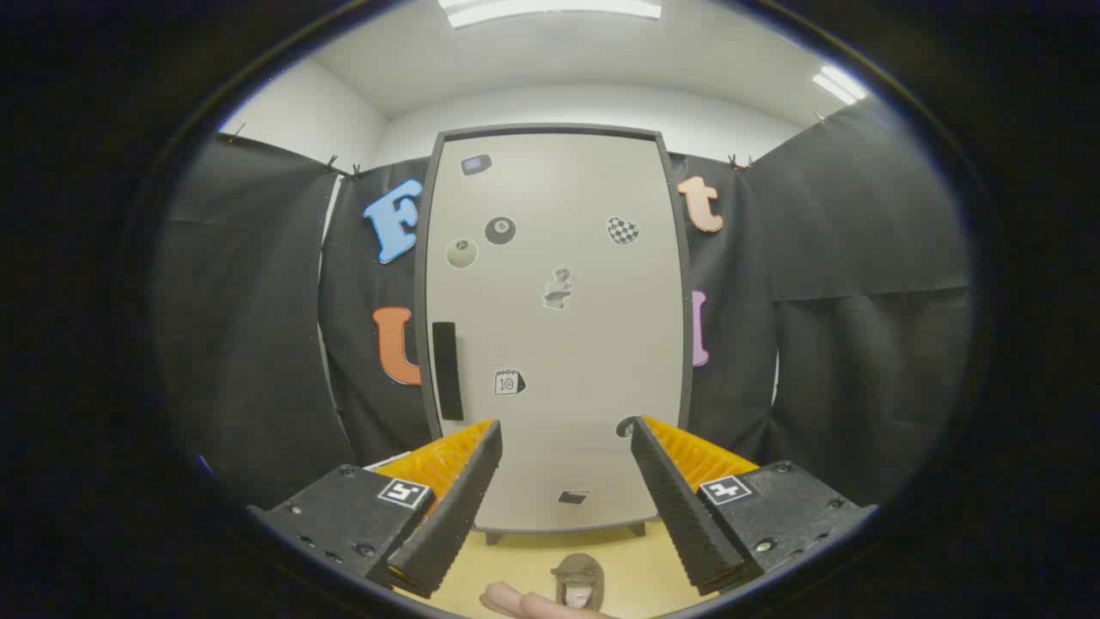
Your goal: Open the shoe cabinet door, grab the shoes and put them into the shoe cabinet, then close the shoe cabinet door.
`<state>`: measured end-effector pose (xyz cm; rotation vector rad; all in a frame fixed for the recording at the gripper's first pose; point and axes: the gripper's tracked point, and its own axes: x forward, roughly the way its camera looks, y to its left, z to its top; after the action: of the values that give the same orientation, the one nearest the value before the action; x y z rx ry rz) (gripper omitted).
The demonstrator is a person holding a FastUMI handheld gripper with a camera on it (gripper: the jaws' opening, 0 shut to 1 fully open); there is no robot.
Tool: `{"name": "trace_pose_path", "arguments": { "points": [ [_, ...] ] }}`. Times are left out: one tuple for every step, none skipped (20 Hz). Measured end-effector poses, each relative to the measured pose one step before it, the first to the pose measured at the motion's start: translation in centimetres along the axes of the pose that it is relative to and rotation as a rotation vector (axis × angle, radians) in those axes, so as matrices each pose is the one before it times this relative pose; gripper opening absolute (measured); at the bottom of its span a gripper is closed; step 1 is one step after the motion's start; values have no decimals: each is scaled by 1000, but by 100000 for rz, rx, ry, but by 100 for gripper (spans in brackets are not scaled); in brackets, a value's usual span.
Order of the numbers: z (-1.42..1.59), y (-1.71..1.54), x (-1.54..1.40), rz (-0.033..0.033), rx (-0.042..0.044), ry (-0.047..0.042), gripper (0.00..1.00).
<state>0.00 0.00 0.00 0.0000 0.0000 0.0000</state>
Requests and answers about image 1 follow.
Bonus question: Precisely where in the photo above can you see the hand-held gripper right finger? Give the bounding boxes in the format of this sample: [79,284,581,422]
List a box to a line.
[630,415,879,597]

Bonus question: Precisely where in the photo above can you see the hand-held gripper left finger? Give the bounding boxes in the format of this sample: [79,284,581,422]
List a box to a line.
[249,419,504,600]

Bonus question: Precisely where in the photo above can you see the brown fuzzy shoe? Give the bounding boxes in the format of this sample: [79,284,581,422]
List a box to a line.
[552,553,605,613]

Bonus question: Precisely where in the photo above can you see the black door handle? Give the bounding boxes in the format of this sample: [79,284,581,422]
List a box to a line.
[432,322,465,422]

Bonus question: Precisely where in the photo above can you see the white shoe cabinet door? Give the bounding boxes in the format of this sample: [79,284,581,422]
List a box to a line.
[425,132,686,534]

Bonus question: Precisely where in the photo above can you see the grey shoe cabinet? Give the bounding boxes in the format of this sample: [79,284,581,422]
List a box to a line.
[414,123,695,545]

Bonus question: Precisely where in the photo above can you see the black backdrop cloth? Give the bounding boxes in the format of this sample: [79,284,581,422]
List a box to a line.
[150,95,972,508]

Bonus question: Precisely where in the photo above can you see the small ceiling light panel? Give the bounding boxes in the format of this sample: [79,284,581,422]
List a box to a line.
[812,64,869,106]

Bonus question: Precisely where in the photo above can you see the long ceiling light panel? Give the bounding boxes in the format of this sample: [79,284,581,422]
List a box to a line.
[438,0,663,29]

